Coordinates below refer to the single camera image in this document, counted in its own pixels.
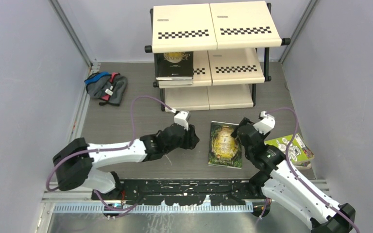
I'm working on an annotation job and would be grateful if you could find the green Alice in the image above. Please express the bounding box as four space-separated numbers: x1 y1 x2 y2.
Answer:
208 121 242 169

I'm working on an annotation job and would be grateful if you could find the lime green cartoon book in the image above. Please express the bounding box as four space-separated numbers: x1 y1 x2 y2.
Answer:
265 133 314 170

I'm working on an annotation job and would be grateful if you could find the black Moon and Sixpence book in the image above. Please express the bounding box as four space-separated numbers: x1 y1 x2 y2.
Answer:
156 51 194 78

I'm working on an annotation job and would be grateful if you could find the yellow hardcover book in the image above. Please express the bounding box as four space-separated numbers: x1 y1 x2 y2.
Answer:
156 76 193 81

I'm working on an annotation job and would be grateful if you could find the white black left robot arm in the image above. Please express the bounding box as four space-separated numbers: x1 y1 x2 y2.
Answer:
50 123 200 200

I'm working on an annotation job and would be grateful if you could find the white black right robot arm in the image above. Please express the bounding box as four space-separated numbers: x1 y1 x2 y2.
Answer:
231 115 356 233

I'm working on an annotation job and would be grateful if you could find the grey blue red cloth bag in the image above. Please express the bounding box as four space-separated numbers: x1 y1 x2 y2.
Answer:
84 71 128 106

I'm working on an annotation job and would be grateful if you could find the cream three-tier shelf rack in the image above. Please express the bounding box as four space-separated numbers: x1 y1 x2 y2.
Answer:
145 0 291 111

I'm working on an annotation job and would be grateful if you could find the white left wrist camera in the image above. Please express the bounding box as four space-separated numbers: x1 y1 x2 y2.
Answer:
174 110 190 131

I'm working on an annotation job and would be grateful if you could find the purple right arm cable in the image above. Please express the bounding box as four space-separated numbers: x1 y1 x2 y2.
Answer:
255 107 362 233

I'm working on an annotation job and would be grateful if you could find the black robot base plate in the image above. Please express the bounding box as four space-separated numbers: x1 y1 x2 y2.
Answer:
88 179 272 206

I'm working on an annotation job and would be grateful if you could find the aluminium frame rail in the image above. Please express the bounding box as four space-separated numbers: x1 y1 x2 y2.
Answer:
59 61 101 151

